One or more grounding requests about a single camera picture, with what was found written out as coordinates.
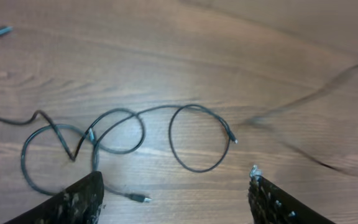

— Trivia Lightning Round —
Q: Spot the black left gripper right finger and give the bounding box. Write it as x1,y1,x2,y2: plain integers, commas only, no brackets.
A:
248,165,334,224

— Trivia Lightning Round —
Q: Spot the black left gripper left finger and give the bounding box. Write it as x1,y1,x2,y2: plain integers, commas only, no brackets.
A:
6,171,104,224

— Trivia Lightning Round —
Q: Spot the thick black USB cable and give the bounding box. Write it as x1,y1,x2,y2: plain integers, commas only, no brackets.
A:
0,105,239,203

